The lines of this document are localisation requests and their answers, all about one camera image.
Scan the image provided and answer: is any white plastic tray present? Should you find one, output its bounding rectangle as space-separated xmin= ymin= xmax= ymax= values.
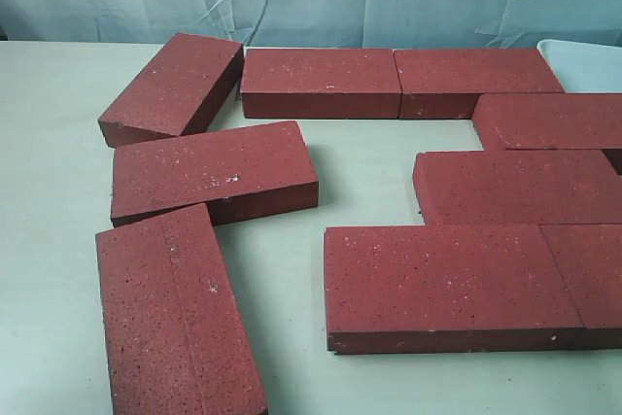
xmin=536 ymin=39 xmax=622 ymax=93

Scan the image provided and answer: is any long red brick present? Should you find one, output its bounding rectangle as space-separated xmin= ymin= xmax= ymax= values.
xmin=95 ymin=204 xmax=268 ymax=414

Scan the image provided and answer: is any right third row red brick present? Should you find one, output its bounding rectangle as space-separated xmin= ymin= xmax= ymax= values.
xmin=413 ymin=150 xmax=621 ymax=225

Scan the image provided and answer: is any back row left red brick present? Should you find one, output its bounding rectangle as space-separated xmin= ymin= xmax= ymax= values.
xmin=240 ymin=49 xmax=401 ymax=120

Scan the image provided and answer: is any angled red brick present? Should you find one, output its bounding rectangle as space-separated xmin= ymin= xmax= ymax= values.
xmin=98 ymin=33 xmax=244 ymax=148

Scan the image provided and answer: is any front right edge red brick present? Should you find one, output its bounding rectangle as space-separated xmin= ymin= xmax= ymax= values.
xmin=540 ymin=225 xmax=621 ymax=350

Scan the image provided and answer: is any front large red brick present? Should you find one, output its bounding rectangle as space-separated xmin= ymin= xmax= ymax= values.
xmin=324 ymin=225 xmax=584 ymax=355

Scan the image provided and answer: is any right second row red brick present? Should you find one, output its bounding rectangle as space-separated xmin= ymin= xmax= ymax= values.
xmin=472 ymin=93 xmax=621 ymax=172

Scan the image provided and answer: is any back row right red brick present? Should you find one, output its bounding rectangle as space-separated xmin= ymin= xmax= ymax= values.
xmin=394 ymin=49 xmax=564 ymax=120

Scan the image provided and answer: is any red brick with white scratches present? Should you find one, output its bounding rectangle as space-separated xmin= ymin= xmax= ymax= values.
xmin=110 ymin=121 xmax=320 ymax=226

